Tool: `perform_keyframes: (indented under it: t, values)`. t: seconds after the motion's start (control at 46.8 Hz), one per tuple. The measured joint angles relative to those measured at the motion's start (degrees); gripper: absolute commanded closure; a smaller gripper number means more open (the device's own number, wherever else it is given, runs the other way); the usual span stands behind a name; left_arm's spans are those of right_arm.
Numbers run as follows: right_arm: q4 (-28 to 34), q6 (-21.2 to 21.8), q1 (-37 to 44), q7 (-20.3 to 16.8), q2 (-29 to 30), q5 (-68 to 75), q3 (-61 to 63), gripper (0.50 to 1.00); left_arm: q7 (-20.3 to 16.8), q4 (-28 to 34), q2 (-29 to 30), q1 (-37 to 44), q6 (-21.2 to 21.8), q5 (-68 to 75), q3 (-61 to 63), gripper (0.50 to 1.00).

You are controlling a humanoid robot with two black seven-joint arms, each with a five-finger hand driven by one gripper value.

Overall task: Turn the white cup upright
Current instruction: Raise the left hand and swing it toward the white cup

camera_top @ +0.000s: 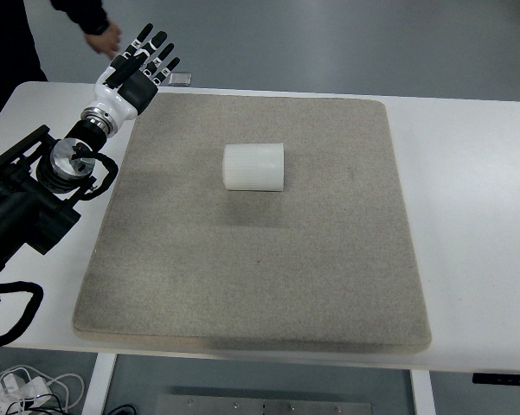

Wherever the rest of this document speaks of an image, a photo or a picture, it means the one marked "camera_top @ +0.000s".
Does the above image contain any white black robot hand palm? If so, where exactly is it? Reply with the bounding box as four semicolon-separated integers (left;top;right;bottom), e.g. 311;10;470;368
81;71;158;130

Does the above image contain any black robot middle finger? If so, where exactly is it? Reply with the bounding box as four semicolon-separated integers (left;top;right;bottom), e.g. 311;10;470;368
138;29;167;65

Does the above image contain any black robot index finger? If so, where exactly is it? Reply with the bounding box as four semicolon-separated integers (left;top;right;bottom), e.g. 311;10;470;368
124;23;154;59

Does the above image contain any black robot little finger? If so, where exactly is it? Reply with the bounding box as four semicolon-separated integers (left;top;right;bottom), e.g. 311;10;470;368
152;57;180;85

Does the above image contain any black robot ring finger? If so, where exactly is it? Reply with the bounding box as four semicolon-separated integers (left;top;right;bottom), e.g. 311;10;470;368
144;42;174;77

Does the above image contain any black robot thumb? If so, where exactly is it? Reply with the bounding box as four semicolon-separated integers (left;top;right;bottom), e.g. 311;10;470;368
106;54;143;87

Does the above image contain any white ribbed paper cup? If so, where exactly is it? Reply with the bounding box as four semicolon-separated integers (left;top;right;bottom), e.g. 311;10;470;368
221;143;285;192

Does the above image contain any person's dark sleeved forearm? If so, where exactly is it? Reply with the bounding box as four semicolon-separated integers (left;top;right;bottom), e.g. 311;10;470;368
51;0;110;35

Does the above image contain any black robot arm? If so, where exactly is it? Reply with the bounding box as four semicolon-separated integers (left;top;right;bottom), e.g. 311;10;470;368
0;24;180;272

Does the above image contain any person's bare hand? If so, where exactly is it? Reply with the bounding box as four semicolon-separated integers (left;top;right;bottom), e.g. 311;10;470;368
84;20;122;60

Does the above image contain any small clear plastic box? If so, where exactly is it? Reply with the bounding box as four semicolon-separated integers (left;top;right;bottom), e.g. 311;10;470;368
168;73;192;86

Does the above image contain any beige felt mat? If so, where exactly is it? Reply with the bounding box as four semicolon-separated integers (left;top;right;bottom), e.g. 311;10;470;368
73;93;432;354

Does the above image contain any black table control panel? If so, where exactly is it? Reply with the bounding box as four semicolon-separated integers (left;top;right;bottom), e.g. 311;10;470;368
472;373;520;386

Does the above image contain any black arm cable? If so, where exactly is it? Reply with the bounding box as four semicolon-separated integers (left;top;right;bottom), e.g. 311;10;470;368
0;280;44;350

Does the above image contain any white table leg frame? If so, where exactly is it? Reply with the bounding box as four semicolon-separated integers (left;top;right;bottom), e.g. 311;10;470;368
81;353;117;415

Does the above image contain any black floor cable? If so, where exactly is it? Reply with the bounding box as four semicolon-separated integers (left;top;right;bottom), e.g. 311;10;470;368
103;403;139;415

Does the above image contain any metal base plate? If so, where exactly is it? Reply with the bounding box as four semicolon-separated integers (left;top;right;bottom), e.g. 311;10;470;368
155;394;373;415

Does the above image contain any white power strip with cables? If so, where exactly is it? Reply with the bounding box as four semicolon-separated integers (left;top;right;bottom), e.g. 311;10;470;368
0;365;86;415

